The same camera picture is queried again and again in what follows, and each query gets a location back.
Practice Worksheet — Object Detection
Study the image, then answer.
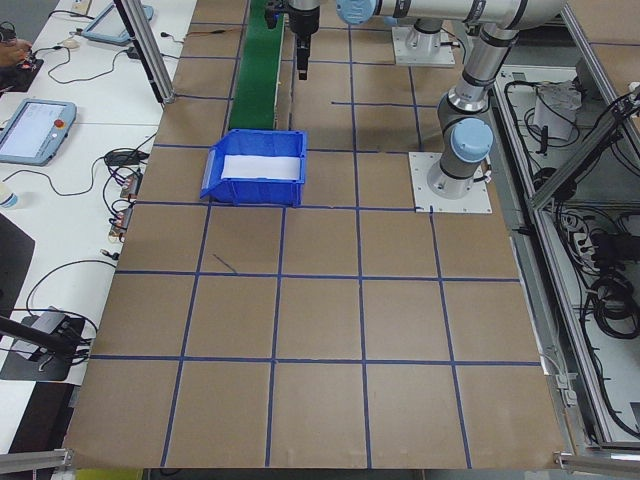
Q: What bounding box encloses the black coiled cable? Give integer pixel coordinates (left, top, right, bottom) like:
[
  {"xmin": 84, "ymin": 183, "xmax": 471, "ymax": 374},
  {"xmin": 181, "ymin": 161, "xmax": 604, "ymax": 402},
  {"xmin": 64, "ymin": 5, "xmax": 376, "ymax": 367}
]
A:
[{"xmin": 579, "ymin": 272, "xmax": 640, "ymax": 344}]

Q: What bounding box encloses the small grey device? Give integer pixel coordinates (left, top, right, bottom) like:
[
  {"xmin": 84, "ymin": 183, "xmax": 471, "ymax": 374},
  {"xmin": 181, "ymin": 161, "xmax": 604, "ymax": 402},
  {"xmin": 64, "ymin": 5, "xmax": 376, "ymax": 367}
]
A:
[{"xmin": 30, "ymin": 306, "xmax": 65, "ymax": 334}]

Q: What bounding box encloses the black mat with electronics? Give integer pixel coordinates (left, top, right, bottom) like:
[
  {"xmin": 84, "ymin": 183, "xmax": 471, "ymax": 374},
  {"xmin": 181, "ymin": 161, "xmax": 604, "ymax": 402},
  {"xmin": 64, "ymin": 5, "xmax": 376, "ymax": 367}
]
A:
[{"xmin": 0, "ymin": 49, "xmax": 45, "ymax": 94}]

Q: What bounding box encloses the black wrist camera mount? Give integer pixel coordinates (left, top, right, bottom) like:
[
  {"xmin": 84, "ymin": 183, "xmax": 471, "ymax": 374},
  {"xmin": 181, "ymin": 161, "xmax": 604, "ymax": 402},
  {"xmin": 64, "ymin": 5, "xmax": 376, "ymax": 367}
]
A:
[{"xmin": 264, "ymin": 0, "xmax": 290, "ymax": 30}]

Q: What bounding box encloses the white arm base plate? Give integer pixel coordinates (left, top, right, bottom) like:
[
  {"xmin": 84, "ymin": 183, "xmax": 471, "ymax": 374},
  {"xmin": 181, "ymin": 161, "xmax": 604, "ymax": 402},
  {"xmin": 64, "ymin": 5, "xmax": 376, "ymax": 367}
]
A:
[
  {"xmin": 390, "ymin": 26, "xmax": 457, "ymax": 68},
  {"xmin": 408, "ymin": 151, "xmax": 494, "ymax": 215}
]

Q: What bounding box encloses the small circuit board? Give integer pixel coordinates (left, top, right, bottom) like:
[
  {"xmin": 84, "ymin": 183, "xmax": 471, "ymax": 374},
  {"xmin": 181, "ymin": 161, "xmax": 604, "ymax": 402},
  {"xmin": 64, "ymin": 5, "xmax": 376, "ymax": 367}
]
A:
[
  {"xmin": 121, "ymin": 169, "xmax": 145, "ymax": 202},
  {"xmin": 108, "ymin": 203, "xmax": 136, "ymax": 245}
]

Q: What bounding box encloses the grey metal bracket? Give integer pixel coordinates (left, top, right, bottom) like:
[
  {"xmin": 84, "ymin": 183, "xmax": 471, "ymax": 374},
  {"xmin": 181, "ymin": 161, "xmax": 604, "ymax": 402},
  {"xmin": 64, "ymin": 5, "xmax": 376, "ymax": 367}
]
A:
[{"xmin": 552, "ymin": 372, "xmax": 579, "ymax": 409}]

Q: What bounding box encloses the black monitor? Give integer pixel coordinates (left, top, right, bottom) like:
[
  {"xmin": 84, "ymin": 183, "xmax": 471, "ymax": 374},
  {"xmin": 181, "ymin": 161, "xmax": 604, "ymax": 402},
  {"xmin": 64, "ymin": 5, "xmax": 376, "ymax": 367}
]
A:
[{"xmin": 0, "ymin": 212, "xmax": 37, "ymax": 321}]

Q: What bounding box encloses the aluminium profile bar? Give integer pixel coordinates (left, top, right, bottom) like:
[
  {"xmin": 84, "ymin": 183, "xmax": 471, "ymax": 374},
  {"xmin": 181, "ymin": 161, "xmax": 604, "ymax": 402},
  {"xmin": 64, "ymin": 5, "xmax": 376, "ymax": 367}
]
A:
[
  {"xmin": 0, "ymin": 448, "xmax": 76, "ymax": 474},
  {"xmin": 552, "ymin": 449, "xmax": 640, "ymax": 471}
]

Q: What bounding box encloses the white foam pad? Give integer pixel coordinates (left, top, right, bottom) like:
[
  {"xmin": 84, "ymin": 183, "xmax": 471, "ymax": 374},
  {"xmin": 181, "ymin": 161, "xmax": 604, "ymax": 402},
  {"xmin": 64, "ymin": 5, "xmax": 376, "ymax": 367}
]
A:
[{"xmin": 222, "ymin": 154, "xmax": 304, "ymax": 180}]

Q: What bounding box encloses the light blue teach pendant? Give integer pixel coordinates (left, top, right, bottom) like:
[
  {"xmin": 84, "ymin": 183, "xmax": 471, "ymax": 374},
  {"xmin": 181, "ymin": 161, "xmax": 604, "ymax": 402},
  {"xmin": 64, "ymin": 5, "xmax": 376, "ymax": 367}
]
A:
[
  {"xmin": 0, "ymin": 98, "xmax": 78, "ymax": 167},
  {"xmin": 81, "ymin": 1, "xmax": 155, "ymax": 47}
]

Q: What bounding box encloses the black desk cable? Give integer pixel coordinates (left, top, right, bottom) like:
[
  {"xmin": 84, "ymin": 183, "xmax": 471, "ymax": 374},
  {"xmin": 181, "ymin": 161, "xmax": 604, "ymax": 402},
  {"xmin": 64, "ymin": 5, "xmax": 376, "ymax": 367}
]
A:
[
  {"xmin": 0, "ymin": 154, "xmax": 109, "ymax": 197},
  {"xmin": 27, "ymin": 258, "xmax": 121, "ymax": 312}
]

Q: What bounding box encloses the thin red wire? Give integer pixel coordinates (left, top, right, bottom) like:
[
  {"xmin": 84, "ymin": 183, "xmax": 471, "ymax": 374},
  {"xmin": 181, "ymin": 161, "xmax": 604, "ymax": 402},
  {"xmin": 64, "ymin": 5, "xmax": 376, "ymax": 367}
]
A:
[{"xmin": 182, "ymin": 28, "xmax": 236, "ymax": 42}]

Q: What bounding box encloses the aluminium profile post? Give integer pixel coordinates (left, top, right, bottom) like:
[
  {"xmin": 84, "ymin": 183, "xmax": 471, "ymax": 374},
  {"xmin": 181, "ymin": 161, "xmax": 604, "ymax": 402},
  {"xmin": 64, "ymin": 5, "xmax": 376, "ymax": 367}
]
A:
[{"xmin": 113, "ymin": 0, "xmax": 177, "ymax": 105}]

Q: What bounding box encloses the V-shaped metal bar frame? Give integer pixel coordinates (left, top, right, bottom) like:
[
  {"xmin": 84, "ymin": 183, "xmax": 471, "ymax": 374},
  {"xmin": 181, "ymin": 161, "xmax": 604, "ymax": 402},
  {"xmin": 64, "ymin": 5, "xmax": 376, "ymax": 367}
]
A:
[{"xmin": 492, "ymin": 0, "xmax": 640, "ymax": 454}]

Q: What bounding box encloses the white cup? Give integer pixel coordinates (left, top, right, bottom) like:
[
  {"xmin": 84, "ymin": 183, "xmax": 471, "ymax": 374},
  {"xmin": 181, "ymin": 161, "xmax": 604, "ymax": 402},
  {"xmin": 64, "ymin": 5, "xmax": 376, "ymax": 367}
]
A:
[{"xmin": 0, "ymin": 182, "xmax": 22, "ymax": 210}]

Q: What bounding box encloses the background person hand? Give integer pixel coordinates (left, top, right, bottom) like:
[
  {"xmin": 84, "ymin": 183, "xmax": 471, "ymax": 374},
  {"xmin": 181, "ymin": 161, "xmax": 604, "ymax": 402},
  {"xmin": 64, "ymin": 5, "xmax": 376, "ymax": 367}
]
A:
[{"xmin": 0, "ymin": 42, "xmax": 32, "ymax": 67}]

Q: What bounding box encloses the blue plastic storage bin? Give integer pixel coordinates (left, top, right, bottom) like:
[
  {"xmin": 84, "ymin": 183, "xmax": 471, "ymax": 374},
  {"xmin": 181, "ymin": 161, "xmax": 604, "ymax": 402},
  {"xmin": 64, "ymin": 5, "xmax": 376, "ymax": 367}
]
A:
[{"xmin": 198, "ymin": 128, "xmax": 309, "ymax": 207}]

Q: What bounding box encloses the black stand base plate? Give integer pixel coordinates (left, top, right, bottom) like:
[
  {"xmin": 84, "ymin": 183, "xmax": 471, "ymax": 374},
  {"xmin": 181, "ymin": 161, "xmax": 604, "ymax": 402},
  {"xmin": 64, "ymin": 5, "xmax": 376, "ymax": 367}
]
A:
[{"xmin": 0, "ymin": 313, "xmax": 87, "ymax": 384}]

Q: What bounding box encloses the green conveyor belt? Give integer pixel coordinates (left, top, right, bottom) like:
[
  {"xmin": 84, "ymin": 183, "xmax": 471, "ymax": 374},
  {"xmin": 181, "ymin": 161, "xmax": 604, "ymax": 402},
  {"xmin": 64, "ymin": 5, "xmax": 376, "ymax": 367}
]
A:
[{"xmin": 227, "ymin": 0, "xmax": 286, "ymax": 132}]

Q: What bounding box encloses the white box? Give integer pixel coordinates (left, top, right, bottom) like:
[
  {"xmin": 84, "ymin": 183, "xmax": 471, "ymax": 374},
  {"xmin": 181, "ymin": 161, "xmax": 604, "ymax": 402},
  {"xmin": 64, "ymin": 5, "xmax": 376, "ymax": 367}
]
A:
[{"xmin": 533, "ymin": 81, "xmax": 584, "ymax": 141}]

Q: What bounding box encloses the black stand rod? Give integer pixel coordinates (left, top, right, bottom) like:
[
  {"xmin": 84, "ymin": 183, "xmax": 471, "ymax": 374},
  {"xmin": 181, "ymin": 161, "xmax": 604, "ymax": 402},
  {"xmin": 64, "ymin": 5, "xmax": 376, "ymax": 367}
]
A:
[{"xmin": 0, "ymin": 314, "xmax": 69, "ymax": 357}]

